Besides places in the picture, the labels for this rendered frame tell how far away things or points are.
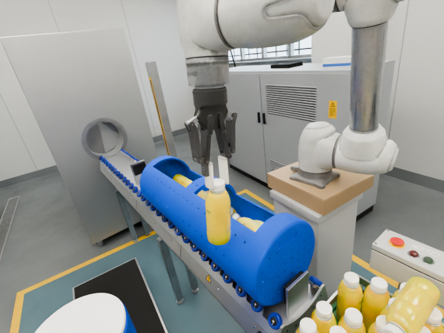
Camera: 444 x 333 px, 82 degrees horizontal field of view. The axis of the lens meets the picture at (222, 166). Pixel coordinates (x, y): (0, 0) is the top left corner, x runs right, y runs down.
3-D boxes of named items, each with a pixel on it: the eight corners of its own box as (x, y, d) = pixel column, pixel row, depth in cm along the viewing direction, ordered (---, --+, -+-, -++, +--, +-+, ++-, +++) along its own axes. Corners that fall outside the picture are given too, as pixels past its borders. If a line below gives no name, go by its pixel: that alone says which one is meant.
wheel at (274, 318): (273, 308, 78) (270, 309, 77) (285, 318, 75) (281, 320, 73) (268, 322, 78) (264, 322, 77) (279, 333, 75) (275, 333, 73)
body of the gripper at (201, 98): (215, 84, 60) (217, 123, 63) (183, 88, 55) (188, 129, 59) (235, 84, 54) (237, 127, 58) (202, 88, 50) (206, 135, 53)
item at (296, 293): (302, 294, 86) (302, 267, 81) (308, 298, 84) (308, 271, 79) (283, 313, 81) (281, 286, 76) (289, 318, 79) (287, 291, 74)
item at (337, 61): (330, 66, 224) (330, 56, 221) (358, 64, 206) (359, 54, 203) (322, 68, 218) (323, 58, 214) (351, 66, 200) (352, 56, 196)
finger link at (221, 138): (207, 113, 59) (212, 111, 59) (219, 155, 64) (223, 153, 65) (217, 115, 56) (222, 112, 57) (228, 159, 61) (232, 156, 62)
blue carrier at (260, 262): (189, 191, 157) (181, 148, 145) (314, 272, 91) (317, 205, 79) (147, 211, 142) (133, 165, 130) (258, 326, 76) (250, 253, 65)
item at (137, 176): (148, 178, 187) (143, 159, 181) (150, 180, 184) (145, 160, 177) (135, 184, 182) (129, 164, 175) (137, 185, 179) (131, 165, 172)
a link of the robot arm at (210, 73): (177, 60, 54) (180, 89, 56) (200, 57, 47) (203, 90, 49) (212, 58, 59) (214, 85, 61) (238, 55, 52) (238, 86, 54)
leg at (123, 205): (137, 238, 274) (119, 187, 248) (139, 240, 270) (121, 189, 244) (132, 240, 271) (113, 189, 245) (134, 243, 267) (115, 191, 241)
